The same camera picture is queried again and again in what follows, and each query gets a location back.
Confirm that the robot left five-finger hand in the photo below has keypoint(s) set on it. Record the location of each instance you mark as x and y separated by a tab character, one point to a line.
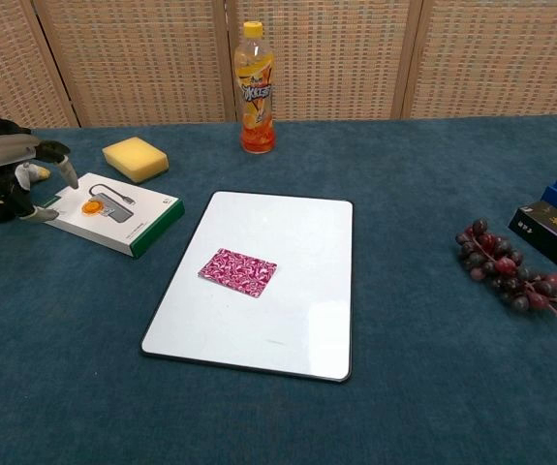
2	151

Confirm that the pink patterned card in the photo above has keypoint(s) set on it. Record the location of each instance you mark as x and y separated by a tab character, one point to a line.
237	272

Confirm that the white board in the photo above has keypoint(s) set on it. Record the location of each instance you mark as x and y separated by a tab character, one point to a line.
268	334

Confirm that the yellow sponge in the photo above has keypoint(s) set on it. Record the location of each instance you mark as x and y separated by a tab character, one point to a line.
135	159

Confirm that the white green product box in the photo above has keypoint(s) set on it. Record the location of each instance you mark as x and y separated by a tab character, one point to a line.
128	223

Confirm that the orange drink bottle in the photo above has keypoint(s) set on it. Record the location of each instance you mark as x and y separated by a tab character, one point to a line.
257	97

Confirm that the woven wooden folding screen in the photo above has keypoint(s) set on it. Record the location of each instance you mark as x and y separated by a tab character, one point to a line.
355	58

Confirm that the blue carpet table mat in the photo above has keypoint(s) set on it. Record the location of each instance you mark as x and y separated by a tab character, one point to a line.
278	416

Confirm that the purple grape bunch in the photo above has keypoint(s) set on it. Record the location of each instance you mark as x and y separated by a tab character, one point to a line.
496	266

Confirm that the black gold carton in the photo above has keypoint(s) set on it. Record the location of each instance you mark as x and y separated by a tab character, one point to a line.
549	232

